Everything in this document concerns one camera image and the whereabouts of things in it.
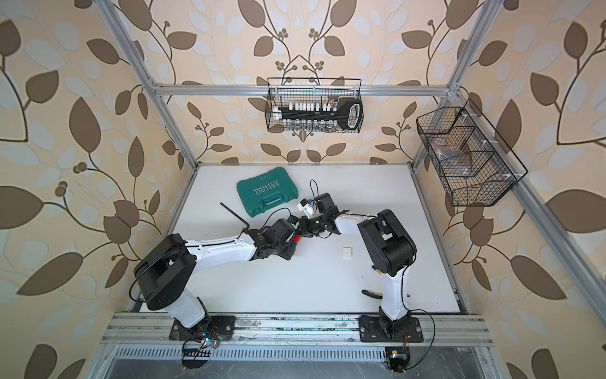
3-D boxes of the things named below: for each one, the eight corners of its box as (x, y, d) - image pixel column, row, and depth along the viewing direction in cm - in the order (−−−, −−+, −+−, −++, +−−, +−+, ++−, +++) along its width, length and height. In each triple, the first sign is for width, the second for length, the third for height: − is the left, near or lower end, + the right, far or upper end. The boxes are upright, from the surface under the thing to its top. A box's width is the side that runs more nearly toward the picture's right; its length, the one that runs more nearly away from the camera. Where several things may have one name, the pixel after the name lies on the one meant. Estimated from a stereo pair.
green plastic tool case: (250, 218, 102) (248, 212, 99) (237, 189, 113) (235, 182, 109) (298, 197, 110) (298, 191, 106) (282, 172, 120) (281, 165, 116)
